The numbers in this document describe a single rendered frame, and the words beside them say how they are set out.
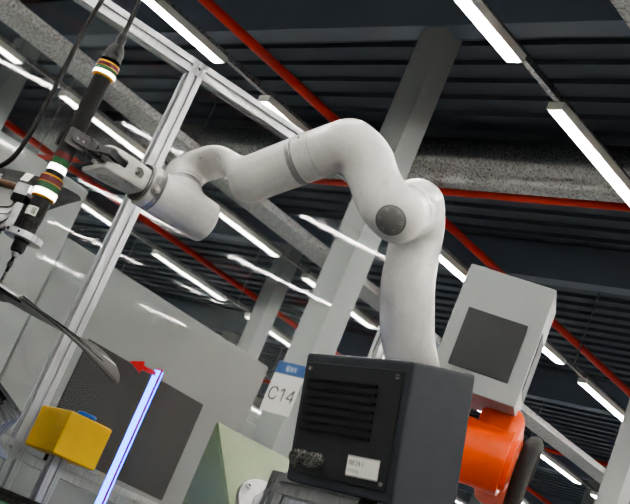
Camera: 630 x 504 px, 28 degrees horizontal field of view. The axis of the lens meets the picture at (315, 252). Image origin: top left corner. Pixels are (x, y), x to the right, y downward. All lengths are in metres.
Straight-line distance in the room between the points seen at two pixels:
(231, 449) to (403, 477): 0.94
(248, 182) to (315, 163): 0.14
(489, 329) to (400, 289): 3.89
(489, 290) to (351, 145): 4.00
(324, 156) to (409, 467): 0.75
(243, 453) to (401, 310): 0.53
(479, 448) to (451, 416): 4.36
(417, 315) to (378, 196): 0.24
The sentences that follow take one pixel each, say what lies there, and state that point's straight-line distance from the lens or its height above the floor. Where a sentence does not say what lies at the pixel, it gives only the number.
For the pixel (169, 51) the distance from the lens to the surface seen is 3.23.
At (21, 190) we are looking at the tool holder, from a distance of 2.31.
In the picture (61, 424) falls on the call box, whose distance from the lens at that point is 2.57.
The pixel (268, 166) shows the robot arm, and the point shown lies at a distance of 2.27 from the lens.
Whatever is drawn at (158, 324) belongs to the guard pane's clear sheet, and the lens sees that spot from 3.18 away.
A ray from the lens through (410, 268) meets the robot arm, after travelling 2.25.
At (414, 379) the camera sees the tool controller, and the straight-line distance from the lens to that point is 1.66.
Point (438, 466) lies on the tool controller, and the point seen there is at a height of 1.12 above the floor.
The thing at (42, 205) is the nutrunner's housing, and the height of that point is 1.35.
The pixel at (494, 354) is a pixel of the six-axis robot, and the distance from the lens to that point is 6.07.
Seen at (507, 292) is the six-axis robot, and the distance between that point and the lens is 6.17.
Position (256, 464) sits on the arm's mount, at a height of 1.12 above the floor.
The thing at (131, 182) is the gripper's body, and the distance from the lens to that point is 2.32.
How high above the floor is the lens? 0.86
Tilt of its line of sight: 16 degrees up
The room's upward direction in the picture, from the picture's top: 23 degrees clockwise
